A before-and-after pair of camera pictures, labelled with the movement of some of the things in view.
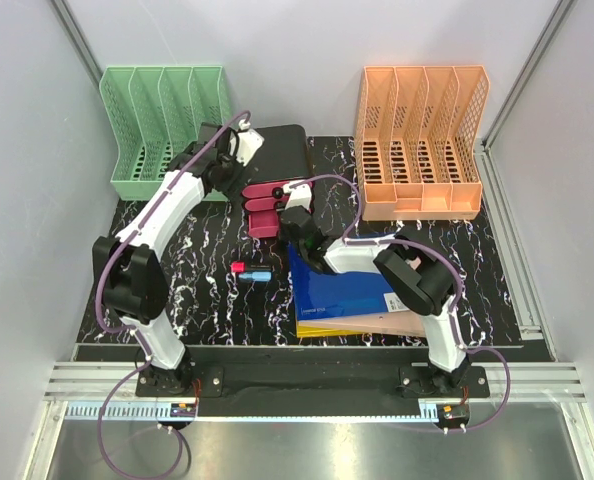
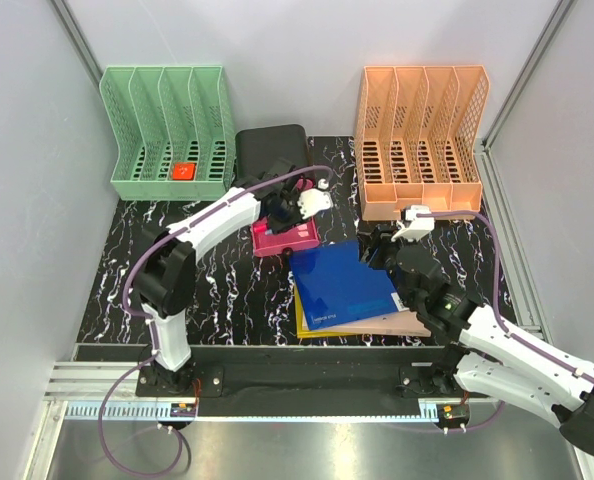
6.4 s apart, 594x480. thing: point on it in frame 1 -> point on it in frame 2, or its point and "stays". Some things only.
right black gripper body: x=285 y=236 -> x=389 y=250
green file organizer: x=155 y=112 stays
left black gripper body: x=232 y=172 -> x=289 y=215
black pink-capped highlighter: x=238 y=266 -> x=263 y=228
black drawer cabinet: x=283 y=155 stays
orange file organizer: x=420 y=138 stays
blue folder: x=323 y=295 stays
